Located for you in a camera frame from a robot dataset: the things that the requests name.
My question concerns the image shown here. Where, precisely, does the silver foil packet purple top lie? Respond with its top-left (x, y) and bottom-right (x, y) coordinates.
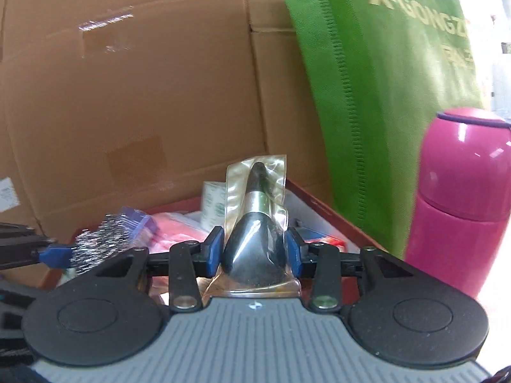
top-left (64, 206), bottom-right (160, 280)

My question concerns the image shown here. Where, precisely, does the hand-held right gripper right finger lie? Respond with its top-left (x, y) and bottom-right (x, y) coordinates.
top-left (284, 227), bottom-right (416, 315)

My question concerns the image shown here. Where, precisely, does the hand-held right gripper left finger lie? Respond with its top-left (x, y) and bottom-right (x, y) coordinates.
top-left (94, 226), bottom-right (225, 314)

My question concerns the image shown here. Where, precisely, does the pink plastic packet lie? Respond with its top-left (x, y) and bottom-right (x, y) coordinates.
top-left (147, 211), bottom-right (213, 257)

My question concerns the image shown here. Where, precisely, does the white packet green print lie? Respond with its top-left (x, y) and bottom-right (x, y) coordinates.
top-left (201, 181), bottom-right (231, 233)

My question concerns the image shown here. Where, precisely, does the pink thermos bottle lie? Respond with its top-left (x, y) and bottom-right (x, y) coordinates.
top-left (402, 107), bottom-right (511, 301)

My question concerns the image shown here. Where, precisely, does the dark red storage box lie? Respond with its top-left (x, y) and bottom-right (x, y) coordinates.
top-left (40, 179), bottom-right (387, 308)

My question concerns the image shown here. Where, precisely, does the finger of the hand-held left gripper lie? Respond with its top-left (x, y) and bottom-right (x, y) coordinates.
top-left (0, 223), bottom-right (77, 273)

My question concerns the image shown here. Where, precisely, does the small red packet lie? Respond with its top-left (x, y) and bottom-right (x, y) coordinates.
top-left (315, 235), bottom-right (349, 254)

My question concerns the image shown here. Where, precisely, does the green nonwoven bag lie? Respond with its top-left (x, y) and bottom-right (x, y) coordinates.
top-left (278, 0), bottom-right (491, 261)

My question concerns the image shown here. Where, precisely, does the makeup brush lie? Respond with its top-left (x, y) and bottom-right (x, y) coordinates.
top-left (202, 154), bottom-right (303, 301)

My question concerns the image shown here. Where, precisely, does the large brown cardboard box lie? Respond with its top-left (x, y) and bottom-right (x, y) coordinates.
top-left (0, 0), bottom-right (337, 290)

